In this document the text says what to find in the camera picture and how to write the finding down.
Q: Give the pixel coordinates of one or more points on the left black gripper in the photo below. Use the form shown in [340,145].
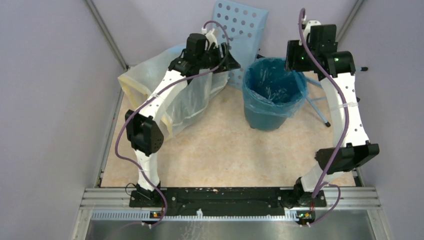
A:
[228,63]

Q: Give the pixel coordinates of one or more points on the translucent white bag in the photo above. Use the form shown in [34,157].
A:
[188,106]

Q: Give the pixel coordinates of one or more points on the white cable duct strip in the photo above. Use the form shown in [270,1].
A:
[147,216]

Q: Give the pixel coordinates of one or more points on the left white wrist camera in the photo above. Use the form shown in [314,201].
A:
[211,37]

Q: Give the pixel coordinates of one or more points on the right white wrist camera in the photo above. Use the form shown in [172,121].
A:
[306,26]

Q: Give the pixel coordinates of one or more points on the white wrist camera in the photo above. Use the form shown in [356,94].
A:
[211,37]
[306,26]

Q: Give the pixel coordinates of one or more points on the blue plastic trash bag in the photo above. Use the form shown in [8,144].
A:
[275,86]

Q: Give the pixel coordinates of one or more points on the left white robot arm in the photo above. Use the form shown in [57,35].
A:
[201,56]

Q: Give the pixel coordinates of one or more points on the teal plastic trash bin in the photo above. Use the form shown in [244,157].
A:
[265,119]

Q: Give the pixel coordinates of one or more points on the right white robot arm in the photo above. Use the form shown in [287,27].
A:
[317,51]

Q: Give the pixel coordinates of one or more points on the aluminium frame post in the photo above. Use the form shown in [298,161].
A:
[349,20]
[106,34]

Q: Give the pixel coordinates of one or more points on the left aluminium frame post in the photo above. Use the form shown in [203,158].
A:
[106,34]

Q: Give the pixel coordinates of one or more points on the right aluminium frame post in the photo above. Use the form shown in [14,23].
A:
[349,20]

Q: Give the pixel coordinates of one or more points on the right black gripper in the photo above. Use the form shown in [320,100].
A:
[293,48]

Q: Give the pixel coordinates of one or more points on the light blue perforated stool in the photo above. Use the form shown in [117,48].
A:
[265,26]

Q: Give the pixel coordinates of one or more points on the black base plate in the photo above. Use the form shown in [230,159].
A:
[226,201]

